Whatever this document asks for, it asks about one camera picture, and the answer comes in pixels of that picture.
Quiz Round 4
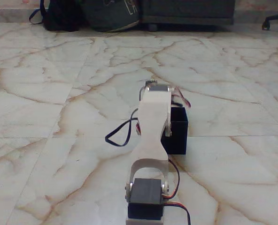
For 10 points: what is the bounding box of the black box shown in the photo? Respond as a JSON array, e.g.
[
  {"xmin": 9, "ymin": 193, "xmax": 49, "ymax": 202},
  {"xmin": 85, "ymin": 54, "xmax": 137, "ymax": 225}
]
[{"xmin": 160, "ymin": 106, "xmax": 189, "ymax": 155}]

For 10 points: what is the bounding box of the dark wooden cabinet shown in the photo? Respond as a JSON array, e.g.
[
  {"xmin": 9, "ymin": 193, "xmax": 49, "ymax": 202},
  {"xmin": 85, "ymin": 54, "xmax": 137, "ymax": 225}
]
[{"xmin": 139, "ymin": 0, "xmax": 235, "ymax": 26}]

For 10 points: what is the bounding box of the black office chair base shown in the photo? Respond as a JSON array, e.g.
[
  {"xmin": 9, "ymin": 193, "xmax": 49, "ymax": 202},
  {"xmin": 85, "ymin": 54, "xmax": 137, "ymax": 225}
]
[{"xmin": 261, "ymin": 13, "xmax": 278, "ymax": 43}]

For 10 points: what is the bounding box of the black looped servo cable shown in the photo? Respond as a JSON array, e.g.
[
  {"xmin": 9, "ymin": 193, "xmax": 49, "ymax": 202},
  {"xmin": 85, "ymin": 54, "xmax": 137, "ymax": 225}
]
[{"xmin": 105, "ymin": 107, "xmax": 140, "ymax": 147}]

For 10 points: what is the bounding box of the red white black servo cable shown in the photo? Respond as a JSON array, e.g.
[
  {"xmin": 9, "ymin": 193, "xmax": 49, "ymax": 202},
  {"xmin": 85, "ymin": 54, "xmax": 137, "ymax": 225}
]
[{"xmin": 166, "ymin": 158, "xmax": 192, "ymax": 225}]

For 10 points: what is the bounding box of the black backpack with blue strap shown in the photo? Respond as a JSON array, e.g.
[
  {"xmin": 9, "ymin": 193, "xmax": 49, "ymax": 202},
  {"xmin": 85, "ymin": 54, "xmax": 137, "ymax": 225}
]
[{"xmin": 29, "ymin": 0, "xmax": 85, "ymax": 32}]

